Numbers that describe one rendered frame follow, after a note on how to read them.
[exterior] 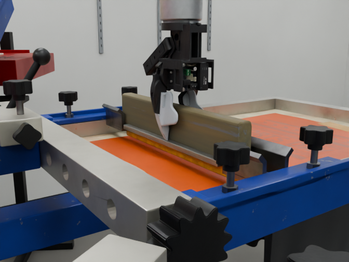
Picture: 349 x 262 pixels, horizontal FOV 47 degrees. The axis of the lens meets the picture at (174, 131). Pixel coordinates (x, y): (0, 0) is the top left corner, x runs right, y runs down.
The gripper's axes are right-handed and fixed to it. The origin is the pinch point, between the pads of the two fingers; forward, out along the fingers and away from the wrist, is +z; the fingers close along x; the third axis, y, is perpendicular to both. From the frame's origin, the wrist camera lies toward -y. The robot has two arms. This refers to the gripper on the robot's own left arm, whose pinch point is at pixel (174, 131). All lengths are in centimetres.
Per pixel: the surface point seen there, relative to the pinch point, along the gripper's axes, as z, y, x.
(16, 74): -5, -85, -8
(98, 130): 4.2, -25.4, -4.6
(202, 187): 5.3, 15.6, -5.4
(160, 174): 5.3, 6.8, -7.5
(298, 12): -40, -200, 281
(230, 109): 3.6, -25.4, 37.5
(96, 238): 101, -145, 42
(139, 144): 5.3, -12.0, -1.1
